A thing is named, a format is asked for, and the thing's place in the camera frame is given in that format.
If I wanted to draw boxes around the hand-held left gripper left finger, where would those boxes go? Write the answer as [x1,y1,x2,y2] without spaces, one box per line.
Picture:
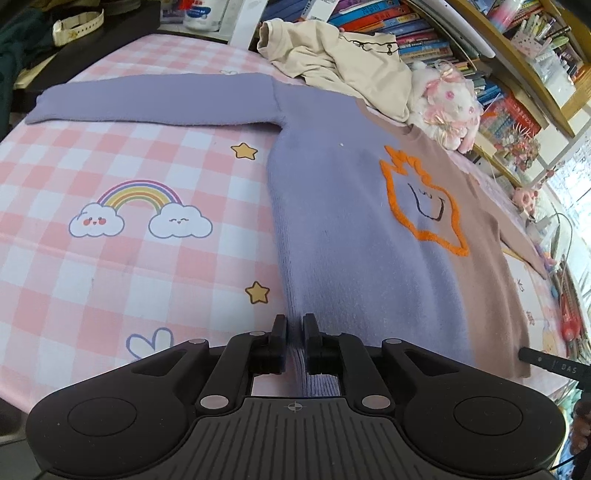
[131,315,289,414]

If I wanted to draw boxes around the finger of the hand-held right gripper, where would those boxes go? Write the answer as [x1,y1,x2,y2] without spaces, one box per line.
[518,346,591,383]

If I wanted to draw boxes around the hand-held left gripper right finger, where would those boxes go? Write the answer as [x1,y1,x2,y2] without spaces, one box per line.
[302,314,462,412]

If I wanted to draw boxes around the purple and brown star sweater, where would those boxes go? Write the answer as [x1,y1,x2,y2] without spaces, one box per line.
[24,72,549,398]

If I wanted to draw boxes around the red plastic toy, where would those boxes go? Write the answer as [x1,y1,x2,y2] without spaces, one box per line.
[560,288,583,343]

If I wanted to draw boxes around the small pink plush toy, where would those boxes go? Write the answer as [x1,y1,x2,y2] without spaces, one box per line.
[512,185,542,219]

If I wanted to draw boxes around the pink checked bed sheet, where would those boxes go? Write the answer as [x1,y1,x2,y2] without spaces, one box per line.
[0,33,583,407]

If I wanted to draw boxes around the white and pink plush toy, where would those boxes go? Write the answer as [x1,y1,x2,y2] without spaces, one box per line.
[406,59,483,154]

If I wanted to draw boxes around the cream printed shirt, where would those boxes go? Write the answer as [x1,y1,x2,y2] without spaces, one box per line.
[257,18,413,123]

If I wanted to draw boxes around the wooden bookshelf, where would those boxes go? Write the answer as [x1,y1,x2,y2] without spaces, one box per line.
[406,0,591,190]

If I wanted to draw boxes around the row of colourful books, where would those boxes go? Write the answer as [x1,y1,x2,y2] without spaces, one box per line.
[323,0,543,185]

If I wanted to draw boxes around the white curved board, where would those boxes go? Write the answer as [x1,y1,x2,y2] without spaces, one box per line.
[218,0,269,51]

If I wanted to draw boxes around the group of pens and stationery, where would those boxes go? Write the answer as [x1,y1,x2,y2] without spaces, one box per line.
[485,0,591,84]

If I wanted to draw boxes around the white plastic tub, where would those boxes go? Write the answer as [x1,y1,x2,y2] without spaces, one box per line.
[183,0,227,32]

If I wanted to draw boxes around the black desk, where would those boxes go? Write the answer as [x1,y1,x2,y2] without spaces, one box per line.
[0,0,162,116]

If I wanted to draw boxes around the cream wrist watch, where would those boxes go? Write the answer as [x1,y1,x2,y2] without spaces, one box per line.
[52,8,105,46]

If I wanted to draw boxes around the dark green cloth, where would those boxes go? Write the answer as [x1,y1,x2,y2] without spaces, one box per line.
[0,10,61,88]

